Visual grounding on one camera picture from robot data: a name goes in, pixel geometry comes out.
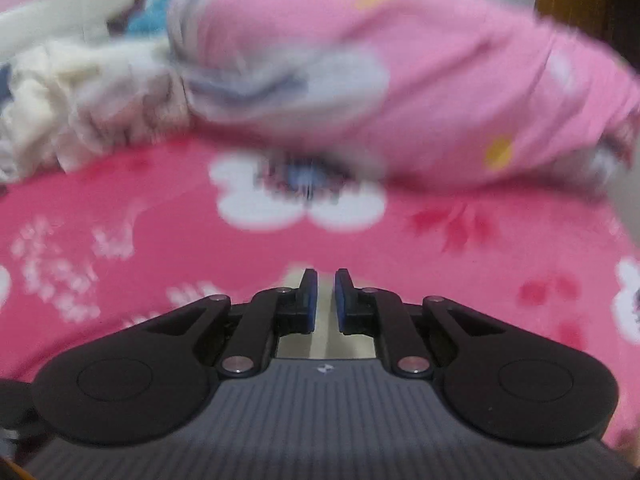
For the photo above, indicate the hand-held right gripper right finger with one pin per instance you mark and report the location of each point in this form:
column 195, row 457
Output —
column 341, row 302

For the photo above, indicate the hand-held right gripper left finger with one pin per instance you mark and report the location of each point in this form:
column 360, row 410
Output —
column 311, row 302

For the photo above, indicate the beige zip jacket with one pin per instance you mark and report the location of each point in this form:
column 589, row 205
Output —
column 326, row 320

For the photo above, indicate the white and cream clothes pile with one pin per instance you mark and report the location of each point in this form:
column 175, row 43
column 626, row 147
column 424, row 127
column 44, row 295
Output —
column 60, row 30

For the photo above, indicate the pink flower print bed blanket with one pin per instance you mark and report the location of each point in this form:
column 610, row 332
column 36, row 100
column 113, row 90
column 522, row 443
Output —
column 150, row 240

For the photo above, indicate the pink floral duvet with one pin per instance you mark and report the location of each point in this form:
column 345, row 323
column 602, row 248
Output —
column 400, row 85

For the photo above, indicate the pink checked cloth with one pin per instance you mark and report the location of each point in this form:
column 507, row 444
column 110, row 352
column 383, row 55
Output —
column 150, row 110

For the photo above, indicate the white garment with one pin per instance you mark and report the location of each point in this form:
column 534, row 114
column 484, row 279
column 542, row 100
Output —
column 35, row 110

